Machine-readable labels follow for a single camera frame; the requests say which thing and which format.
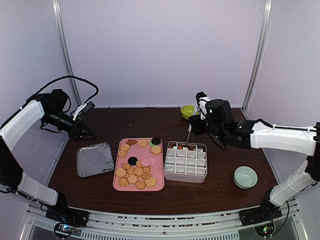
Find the black sandwich cookie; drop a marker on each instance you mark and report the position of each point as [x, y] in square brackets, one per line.
[132, 161]
[155, 141]

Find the round dotted biscuit right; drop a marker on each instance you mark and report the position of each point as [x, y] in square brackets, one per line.
[151, 182]

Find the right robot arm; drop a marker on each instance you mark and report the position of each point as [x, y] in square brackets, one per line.
[215, 119]

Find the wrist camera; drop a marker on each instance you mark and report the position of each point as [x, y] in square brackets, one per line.
[83, 109]
[202, 99]

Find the plain round biscuit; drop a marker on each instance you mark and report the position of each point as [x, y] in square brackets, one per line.
[140, 184]

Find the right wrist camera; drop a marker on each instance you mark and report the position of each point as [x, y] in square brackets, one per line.
[202, 99]

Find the round dotted biscuit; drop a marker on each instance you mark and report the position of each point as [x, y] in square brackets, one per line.
[151, 182]
[156, 149]

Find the round dotted biscuit far left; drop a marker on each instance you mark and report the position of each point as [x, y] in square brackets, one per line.
[156, 149]

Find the black sandwich cookie far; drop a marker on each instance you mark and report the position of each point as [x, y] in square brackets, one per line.
[155, 141]

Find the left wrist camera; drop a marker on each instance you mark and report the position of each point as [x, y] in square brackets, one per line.
[83, 109]

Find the brown flower cookie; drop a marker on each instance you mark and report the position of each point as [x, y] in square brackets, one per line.
[131, 142]

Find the right aluminium corner post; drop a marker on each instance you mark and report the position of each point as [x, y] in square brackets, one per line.
[257, 65]

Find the pink sandwich cookie upper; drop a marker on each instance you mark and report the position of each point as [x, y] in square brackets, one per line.
[153, 161]

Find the black sandwich cookie middle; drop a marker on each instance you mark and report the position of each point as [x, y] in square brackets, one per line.
[132, 161]

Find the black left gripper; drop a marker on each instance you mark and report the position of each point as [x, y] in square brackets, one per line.
[76, 130]

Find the aluminium corner post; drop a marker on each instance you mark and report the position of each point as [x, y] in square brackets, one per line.
[65, 53]
[257, 65]

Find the clear plastic box lid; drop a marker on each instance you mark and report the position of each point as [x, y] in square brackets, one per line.
[94, 160]

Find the green sandwich cookie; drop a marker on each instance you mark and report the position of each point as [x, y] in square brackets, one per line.
[150, 143]

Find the left aluminium corner post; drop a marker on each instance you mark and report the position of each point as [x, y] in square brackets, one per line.
[65, 53]

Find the lilac divided storage box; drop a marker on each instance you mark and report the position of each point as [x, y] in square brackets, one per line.
[186, 162]

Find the pink sandwich cookie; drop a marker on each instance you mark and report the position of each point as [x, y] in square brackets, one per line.
[146, 162]
[153, 161]

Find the pink sandwich cookie lower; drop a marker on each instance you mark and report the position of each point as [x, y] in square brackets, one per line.
[146, 162]

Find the pale celadon ceramic bowl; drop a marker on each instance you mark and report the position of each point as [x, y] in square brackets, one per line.
[245, 177]

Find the swirl butter cookie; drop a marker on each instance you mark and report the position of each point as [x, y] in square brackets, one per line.
[123, 182]

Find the green plastic bowl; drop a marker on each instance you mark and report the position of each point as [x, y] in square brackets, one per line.
[187, 111]

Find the pink plastic tray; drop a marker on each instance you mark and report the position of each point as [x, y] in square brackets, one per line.
[140, 150]

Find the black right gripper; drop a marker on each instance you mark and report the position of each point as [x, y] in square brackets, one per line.
[195, 129]

